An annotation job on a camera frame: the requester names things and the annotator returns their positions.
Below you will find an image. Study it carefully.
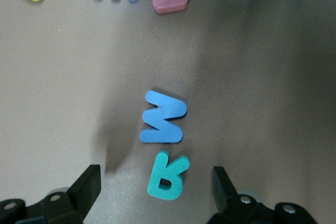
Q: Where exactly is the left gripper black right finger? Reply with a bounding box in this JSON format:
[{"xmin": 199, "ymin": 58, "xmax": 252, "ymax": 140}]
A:
[{"xmin": 207, "ymin": 166, "xmax": 318, "ymax": 224}]

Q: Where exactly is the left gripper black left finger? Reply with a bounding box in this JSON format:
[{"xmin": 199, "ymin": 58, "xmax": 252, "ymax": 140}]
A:
[{"xmin": 0, "ymin": 164, "xmax": 102, "ymax": 224}]

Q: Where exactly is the teal foam letter R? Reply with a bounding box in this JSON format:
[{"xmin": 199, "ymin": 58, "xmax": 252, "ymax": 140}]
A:
[{"xmin": 146, "ymin": 150, "xmax": 191, "ymax": 201}]

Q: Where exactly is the blue foam letter W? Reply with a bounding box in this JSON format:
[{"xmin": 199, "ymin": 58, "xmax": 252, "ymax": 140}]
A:
[{"xmin": 138, "ymin": 90, "xmax": 188, "ymax": 144}]

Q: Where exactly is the brown table cover sheet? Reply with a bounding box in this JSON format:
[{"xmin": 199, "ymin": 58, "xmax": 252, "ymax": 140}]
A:
[{"xmin": 0, "ymin": 0, "xmax": 336, "ymax": 224}]

